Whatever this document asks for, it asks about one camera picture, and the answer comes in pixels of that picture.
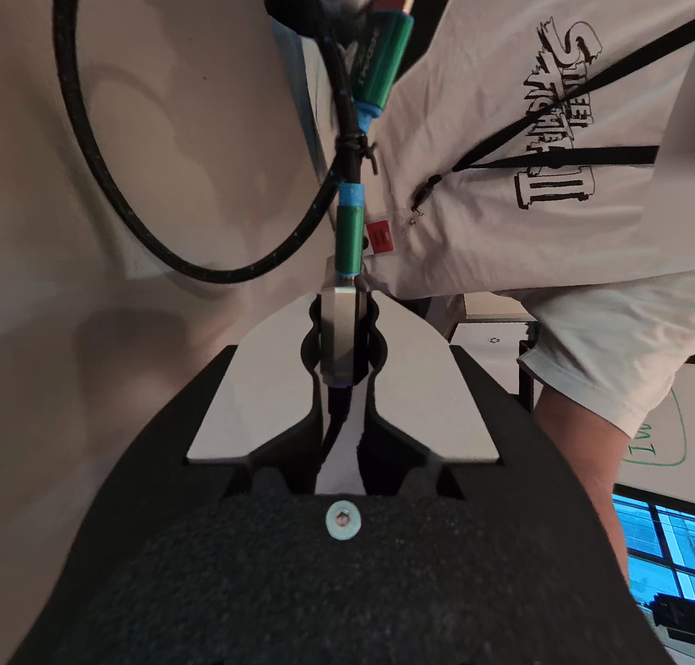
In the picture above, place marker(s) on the red badge card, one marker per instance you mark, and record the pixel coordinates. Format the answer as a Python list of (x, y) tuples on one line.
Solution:
[(378, 237)]

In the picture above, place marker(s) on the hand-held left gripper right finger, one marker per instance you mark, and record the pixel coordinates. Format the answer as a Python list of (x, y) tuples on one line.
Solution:
[(429, 404)]

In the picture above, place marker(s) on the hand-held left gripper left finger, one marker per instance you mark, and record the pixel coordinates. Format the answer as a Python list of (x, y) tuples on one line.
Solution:
[(255, 404)]

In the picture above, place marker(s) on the white paper sign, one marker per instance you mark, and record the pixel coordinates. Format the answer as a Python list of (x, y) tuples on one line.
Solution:
[(662, 437)]

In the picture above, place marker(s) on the person's left forearm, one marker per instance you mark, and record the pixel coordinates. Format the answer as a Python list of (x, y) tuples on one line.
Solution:
[(581, 470)]

